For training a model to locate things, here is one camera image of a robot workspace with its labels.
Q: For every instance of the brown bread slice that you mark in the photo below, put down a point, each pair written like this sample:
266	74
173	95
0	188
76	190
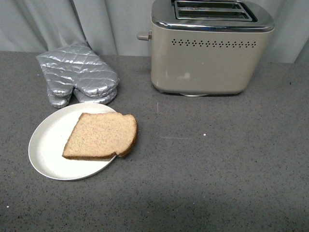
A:
101	136

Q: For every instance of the white round plate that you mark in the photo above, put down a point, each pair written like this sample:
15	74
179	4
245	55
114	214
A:
48	141

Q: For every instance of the beige toaster lever knob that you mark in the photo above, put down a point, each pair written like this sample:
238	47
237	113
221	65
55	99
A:
144	35

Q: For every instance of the beige two-slot toaster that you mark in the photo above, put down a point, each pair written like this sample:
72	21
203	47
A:
202	47

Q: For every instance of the upper silver quilted oven mitt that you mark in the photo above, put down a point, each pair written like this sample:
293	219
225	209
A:
77	67

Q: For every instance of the silver quilted oven mitt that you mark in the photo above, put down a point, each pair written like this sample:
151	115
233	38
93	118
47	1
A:
60	102
77	67

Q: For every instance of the lower silver quilted oven mitt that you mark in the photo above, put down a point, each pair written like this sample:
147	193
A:
60	102

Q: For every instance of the grey curtain backdrop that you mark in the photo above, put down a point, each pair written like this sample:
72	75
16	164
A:
110	27

